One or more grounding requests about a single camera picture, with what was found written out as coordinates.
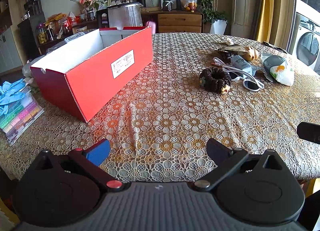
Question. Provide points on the white plastic device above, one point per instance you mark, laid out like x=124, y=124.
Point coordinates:
x=73, y=37

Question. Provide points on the black coffee machine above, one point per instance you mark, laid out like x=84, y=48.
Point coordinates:
x=32, y=7

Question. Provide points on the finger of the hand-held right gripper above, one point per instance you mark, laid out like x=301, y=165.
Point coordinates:
x=310, y=132

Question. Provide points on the yellow curtain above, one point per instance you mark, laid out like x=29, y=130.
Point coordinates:
x=266, y=5

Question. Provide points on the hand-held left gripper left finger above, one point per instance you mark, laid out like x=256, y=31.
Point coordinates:
x=97, y=152

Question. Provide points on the jar with yellow contents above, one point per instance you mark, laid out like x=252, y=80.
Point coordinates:
x=42, y=35

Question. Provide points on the white and grey plastic packet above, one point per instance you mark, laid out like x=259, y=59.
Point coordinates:
x=282, y=73

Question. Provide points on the brown braided hair scrunchie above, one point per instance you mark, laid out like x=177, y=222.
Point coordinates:
x=212, y=85

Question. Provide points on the white planter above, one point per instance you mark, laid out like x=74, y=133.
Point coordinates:
x=218, y=27

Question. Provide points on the floral lace tablecloth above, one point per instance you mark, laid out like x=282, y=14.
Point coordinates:
x=175, y=111

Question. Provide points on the black speaker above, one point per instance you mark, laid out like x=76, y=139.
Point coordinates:
x=140, y=1

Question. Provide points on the glass kettle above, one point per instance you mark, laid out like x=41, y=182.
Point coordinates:
x=125, y=15

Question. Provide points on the black cabinet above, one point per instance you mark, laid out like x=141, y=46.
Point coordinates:
x=26, y=38

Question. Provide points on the blue gloves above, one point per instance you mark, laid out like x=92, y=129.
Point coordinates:
x=10, y=93

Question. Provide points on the white washing machine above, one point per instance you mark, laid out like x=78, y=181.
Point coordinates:
x=307, y=43

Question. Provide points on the wooden sideboard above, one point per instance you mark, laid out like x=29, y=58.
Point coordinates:
x=180, y=22

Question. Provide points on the tan potato-shaped object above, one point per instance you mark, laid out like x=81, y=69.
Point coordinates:
x=250, y=54

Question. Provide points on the pink flowering potted plant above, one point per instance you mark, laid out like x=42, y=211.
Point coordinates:
x=90, y=3

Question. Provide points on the photo frame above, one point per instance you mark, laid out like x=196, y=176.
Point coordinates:
x=117, y=0

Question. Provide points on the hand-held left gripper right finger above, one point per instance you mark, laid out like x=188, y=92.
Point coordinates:
x=212, y=149

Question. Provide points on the blue-grey small carton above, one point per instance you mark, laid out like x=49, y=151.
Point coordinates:
x=240, y=63

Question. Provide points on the colourful bead organizer box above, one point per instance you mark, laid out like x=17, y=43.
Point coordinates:
x=23, y=117

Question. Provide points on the small white trinket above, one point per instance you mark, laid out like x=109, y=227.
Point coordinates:
x=228, y=41

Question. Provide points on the pink case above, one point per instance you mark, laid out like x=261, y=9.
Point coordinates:
x=152, y=26

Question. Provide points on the dark cloth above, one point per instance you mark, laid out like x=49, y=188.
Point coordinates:
x=273, y=46

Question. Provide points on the red cardboard box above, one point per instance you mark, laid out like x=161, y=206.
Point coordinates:
x=100, y=80

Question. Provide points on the white sunglasses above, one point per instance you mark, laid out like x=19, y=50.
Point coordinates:
x=251, y=85

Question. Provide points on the plastic bag of fruit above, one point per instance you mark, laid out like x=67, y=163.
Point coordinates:
x=190, y=3

